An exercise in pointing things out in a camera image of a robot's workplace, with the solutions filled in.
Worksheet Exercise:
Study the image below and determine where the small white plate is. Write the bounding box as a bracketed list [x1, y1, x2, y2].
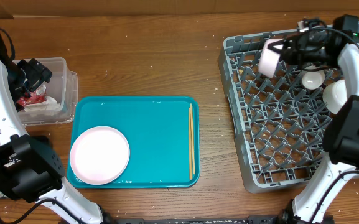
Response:
[258, 39, 282, 78]

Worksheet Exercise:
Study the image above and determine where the red snack wrapper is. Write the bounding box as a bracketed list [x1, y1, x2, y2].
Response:
[16, 85, 47, 107]

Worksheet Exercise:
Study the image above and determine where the white upturned cup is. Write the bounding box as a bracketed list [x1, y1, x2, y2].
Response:
[300, 70, 325, 90]

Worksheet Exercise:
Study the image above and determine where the white napkin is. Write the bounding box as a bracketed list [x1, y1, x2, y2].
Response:
[24, 96, 60, 112]

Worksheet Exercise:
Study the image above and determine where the pale green bowl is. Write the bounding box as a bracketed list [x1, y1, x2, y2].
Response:
[323, 80, 348, 114]

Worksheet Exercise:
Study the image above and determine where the wooden chopstick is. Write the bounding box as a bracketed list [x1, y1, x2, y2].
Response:
[189, 107, 193, 180]
[189, 104, 195, 176]

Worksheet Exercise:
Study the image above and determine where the large pink plate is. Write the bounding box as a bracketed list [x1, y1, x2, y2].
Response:
[70, 126, 130, 185]

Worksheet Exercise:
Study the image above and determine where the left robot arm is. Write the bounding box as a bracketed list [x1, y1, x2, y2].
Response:
[0, 28, 114, 223]

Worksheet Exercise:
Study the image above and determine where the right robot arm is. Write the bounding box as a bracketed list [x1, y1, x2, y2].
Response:
[259, 14, 359, 223]

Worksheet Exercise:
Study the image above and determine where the grey dishwasher rack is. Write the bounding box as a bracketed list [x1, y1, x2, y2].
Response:
[218, 29, 344, 194]

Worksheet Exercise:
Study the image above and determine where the black waste tray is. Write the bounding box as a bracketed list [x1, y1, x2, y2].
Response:
[0, 136, 64, 202]

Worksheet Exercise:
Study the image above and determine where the clear plastic bin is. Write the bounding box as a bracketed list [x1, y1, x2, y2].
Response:
[18, 57, 78, 126]

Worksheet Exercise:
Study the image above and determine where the teal plastic tray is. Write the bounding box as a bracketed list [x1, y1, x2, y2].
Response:
[72, 96, 200, 189]

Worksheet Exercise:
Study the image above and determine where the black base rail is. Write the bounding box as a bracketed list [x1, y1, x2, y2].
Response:
[114, 215, 284, 224]

